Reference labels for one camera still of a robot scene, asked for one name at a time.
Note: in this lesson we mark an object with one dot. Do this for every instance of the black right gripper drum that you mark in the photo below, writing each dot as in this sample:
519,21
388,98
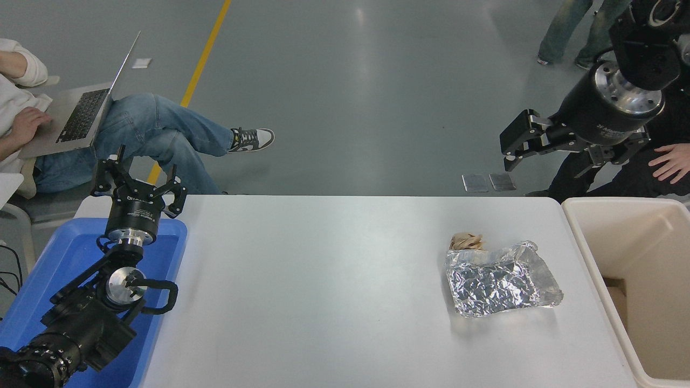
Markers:
585,116

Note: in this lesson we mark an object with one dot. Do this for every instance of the person in black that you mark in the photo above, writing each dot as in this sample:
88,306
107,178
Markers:
636,180

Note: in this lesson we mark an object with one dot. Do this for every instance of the blue plastic tray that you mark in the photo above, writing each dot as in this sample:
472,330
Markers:
64,253

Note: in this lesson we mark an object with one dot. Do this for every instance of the large pale bin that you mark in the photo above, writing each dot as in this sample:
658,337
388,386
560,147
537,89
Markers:
593,253

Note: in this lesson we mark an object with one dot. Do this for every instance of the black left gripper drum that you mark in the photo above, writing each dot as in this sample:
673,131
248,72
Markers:
133,215

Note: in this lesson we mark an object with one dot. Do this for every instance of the crumpled tan paper ball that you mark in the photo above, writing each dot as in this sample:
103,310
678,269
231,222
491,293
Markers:
466,242

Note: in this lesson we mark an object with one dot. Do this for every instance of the seated person's left hand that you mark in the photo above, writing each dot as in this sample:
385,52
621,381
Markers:
674,161

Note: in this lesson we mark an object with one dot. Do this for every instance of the laptop person's hand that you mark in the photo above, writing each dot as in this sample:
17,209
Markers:
29,123

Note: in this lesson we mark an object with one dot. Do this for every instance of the grey and white shoe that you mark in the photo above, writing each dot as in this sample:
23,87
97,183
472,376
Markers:
250,139

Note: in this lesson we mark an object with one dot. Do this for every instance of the silver laptop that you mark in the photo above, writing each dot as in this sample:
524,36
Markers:
81,116

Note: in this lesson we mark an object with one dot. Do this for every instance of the standing person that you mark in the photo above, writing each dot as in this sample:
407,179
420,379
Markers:
560,27

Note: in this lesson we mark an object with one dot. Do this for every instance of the grey chair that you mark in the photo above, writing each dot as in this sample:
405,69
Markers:
54,205

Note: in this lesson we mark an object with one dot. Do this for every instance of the metal floor plate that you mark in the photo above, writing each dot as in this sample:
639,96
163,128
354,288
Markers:
475,182
502,181

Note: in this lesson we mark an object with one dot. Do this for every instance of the person with laptop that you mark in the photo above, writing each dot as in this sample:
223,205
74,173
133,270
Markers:
151,124

